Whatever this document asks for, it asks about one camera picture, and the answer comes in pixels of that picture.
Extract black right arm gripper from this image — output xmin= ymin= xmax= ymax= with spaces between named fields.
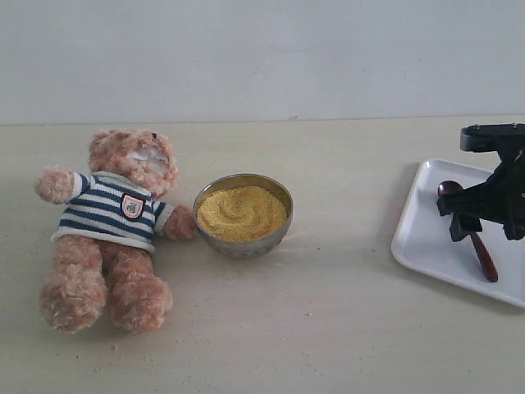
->
xmin=436 ymin=140 xmax=524 ymax=242

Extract dark red wooden spoon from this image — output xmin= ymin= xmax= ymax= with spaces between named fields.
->
xmin=437 ymin=181 xmax=499 ymax=282

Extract beige teddy bear striped sweater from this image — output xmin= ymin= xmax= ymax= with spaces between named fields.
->
xmin=35 ymin=129 xmax=197 ymax=333

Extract white rectangular plastic tray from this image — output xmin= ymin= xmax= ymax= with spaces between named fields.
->
xmin=390 ymin=158 xmax=525 ymax=309

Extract steel bowl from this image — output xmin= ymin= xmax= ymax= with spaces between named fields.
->
xmin=193 ymin=173 xmax=294 ymax=259

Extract yellow millet grains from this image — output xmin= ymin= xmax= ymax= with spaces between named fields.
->
xmin=197 ymin=186 xmax=288 ymax=243

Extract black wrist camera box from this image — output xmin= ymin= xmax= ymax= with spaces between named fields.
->
xmin=459 ymin=122 xmax=524 ymax=154

